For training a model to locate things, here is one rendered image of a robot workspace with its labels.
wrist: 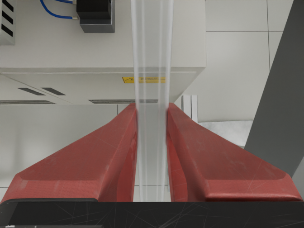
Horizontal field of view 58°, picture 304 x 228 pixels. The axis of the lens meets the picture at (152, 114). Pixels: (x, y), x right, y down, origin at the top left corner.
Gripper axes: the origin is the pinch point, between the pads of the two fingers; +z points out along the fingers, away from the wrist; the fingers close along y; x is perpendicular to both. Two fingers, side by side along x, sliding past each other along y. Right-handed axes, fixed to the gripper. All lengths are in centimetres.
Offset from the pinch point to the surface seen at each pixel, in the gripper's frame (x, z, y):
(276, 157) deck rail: 4.5, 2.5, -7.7
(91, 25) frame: 5.7, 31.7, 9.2
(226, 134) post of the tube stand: 60, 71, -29
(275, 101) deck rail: 1.7, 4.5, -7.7
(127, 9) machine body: 4.8, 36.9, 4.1
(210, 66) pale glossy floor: 40, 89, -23
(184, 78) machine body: 17.7, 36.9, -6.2
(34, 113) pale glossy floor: 54, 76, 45
